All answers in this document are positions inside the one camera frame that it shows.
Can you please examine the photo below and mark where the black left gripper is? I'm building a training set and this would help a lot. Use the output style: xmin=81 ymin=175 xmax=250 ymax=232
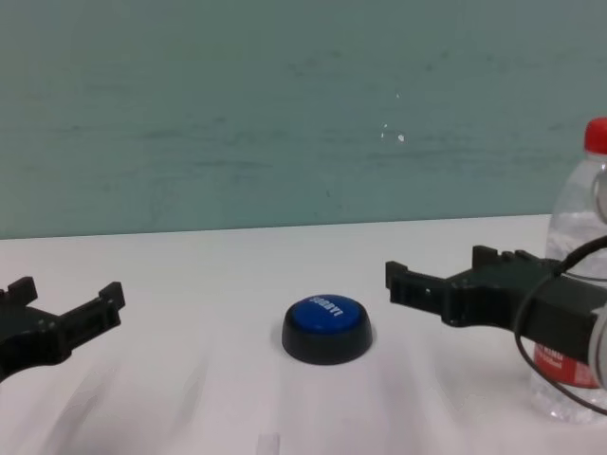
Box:
xmin=0 ymin=276 xmax=126 ymax=384

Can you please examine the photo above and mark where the clear water bottle red cap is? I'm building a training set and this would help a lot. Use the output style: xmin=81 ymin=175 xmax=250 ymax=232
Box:
xmin=529 ymin=116 xmax=607 ymax=424

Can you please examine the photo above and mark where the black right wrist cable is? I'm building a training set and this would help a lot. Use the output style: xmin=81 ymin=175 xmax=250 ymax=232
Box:
xmin=514 ymin=234 xmax=607 ymax=412

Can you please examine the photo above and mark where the blue push button black base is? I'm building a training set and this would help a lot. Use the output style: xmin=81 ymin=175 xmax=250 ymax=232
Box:
xmin=281 ymin=293 xmax=374 ymax=367

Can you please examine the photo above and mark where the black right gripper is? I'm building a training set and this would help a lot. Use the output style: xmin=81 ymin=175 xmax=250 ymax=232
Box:
xmin=384 ymin=245 xmax=607 ymax=369

